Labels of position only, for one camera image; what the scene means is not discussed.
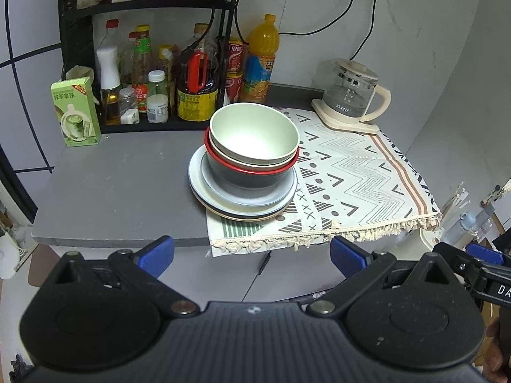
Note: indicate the red rimmed dark bowl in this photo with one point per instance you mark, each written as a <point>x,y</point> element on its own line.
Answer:
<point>247,173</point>

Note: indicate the green label sauce bottle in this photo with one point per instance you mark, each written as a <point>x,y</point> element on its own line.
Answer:
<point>142,65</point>

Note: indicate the pale green bowl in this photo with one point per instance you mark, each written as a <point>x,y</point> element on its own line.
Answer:
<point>254,133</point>

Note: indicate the lower red drink can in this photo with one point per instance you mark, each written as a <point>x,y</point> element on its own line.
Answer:
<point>233,86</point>

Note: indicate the patterned table cloth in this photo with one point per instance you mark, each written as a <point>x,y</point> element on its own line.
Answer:
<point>348,183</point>

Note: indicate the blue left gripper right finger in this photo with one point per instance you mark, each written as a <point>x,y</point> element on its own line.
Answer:
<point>348,258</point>

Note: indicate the upper red drink can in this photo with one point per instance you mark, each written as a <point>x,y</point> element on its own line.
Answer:
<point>235,56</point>

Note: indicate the white plate Bakery print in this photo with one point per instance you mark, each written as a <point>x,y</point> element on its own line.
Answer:
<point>204,194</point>

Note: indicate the small clear spice jar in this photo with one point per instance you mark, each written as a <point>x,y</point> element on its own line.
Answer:
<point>128,106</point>

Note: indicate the white plate Sweet print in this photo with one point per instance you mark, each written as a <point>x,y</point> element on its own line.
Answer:
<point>246,189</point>

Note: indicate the white plate flower pattern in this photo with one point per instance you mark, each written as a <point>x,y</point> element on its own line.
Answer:
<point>242,218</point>

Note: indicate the white cap oil bottle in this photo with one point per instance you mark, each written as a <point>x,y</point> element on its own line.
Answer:
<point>107,55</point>

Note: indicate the glass electric kettle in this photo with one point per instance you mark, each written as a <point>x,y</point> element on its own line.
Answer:
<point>355,92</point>

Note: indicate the soy sauce bottle yellow label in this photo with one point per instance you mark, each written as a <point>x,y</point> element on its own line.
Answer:
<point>197,83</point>

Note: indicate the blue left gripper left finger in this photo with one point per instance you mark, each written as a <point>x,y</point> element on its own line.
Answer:
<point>156,257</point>

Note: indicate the orange juice bottle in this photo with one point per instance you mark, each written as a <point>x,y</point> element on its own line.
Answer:
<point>263,44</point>

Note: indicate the right hand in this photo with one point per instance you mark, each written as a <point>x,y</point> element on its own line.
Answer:
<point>493,369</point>

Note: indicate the small white pill bottle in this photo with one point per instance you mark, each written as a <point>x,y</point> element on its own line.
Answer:
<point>157,101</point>

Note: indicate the green tea box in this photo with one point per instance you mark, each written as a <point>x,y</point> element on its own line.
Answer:
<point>74,102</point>

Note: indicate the black metal shelf rack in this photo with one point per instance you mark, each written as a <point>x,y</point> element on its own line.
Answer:
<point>83,24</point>

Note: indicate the red drink can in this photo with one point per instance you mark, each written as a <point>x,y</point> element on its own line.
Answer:
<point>233,86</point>
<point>235,56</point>

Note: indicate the cream kettle base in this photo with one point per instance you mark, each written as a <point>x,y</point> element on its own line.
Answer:
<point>339,122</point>

